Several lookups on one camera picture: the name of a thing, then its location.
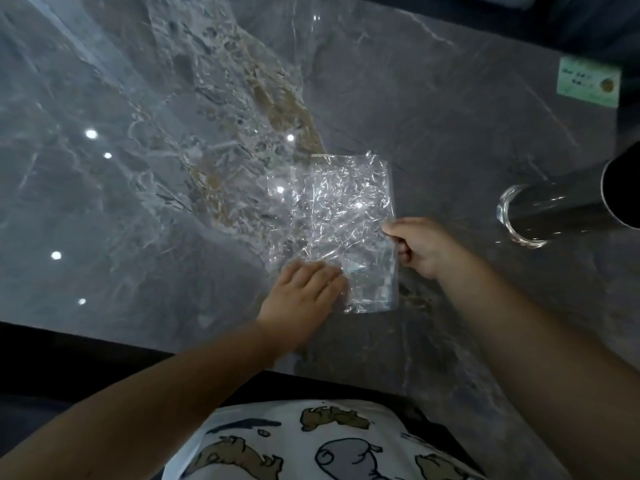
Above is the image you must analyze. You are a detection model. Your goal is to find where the white cartoon print shirt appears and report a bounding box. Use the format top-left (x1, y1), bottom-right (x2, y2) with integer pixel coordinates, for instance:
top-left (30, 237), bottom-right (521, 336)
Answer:
top-left (162, 399), bottom-right (489, 480)

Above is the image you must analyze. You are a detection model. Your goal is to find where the person's right hand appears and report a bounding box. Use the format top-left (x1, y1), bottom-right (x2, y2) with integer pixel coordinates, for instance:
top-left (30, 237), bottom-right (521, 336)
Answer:
top-left (381, 216), bottom-right (469, 282)

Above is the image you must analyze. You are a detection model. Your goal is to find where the person's right forearm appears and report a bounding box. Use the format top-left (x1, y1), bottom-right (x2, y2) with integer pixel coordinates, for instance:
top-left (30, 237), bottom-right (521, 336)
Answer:
top-left (437, 247), bottom-right (640, 480)

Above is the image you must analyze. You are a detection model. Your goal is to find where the person's left hand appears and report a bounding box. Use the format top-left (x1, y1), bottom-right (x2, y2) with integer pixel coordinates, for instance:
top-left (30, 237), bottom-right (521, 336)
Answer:
top-left (256, 260), bottom-right (350, 356)

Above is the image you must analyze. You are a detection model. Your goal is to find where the pale green card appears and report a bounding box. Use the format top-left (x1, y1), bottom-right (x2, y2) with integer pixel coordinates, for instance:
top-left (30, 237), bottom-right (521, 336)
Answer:
top-left (556, 56), bottom-right (622, 109)

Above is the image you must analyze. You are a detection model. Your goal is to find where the clear plastic sheet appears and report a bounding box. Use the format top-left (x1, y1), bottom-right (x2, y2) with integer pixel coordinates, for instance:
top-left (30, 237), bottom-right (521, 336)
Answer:
top-left (264, 152), bottom-right (401, 315)

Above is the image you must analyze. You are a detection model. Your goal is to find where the person's left forearm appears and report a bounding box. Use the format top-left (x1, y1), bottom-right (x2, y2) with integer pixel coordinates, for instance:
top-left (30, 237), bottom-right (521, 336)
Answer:
top-left (0, 318), bottom-right (281, 480)

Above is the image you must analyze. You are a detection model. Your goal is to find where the clear plastic wrap roll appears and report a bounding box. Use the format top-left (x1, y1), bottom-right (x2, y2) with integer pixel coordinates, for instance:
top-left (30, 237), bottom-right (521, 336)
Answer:
top-left (496, 142), bottom-right (640, 249)

